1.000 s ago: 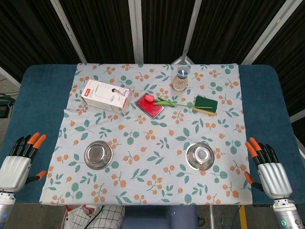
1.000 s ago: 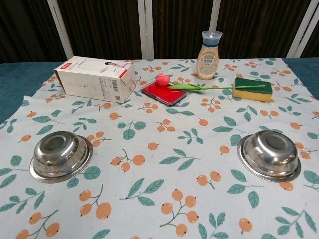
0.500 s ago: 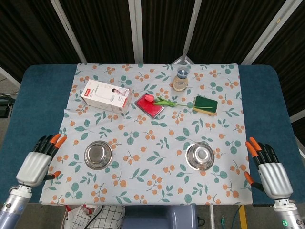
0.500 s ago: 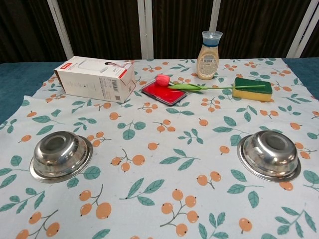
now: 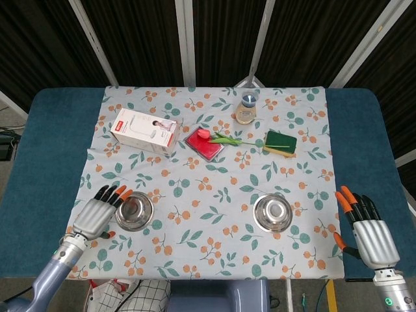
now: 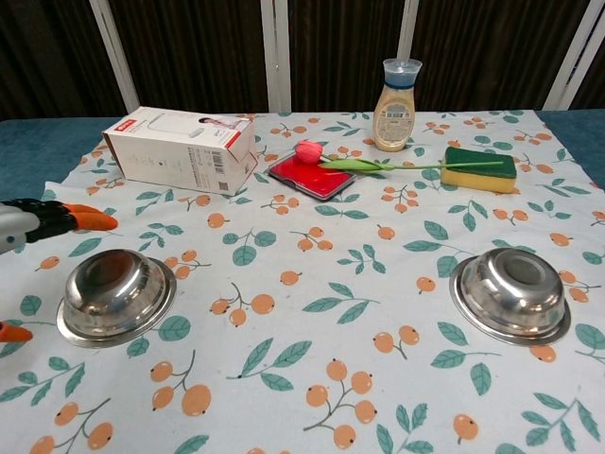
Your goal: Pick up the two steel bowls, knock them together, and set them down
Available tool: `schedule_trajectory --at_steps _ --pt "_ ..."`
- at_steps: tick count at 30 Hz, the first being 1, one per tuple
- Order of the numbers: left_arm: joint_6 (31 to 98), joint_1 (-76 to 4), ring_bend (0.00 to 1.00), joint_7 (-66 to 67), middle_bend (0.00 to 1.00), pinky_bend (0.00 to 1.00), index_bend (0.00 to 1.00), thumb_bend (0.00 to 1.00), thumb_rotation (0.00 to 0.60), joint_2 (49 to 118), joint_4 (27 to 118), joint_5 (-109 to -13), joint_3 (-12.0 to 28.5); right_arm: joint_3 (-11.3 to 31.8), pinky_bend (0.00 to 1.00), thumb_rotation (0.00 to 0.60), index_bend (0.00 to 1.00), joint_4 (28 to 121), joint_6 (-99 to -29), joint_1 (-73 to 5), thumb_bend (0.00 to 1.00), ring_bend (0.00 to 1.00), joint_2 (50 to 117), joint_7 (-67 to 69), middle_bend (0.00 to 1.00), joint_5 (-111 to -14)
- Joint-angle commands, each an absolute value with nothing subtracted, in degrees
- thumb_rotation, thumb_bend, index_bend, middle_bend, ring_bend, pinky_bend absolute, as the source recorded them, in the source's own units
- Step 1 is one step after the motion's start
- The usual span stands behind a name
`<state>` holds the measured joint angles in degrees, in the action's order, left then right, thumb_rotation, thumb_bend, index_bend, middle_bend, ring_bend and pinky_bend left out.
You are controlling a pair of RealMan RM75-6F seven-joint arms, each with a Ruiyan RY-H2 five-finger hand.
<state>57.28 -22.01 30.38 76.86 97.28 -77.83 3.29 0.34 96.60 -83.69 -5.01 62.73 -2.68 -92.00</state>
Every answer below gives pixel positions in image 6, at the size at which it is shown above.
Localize yellow green sponge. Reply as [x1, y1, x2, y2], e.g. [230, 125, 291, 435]
[439, 145, 519, 195]

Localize red ink pad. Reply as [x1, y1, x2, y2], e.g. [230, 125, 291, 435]
[267, 153, 356, 204]

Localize white red cardboard box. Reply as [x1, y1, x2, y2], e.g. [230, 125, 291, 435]
[101, 106, 260, 197]

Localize floral tablecloth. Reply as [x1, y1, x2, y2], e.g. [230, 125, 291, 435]
[0, 109, 605, 454]

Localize beige dressing bottle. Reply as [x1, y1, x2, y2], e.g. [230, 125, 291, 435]
[372, 58, 423, 153]

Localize pink artificial tulip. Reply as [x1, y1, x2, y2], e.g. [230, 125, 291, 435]
[293, 139, 505, 180]

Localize stainless steel bowl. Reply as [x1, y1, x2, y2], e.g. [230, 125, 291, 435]
[448, 247, 573, 347]
[55, 249, 179, 350]

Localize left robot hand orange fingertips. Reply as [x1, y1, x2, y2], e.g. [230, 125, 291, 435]
[0, 198, 118, 344]

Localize white frame post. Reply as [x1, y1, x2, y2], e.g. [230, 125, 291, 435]
[89, 0, 142, 113]
[394, 0, 430, 114]
[259, 0, 292, 114]
[542, 0, 605, 113]

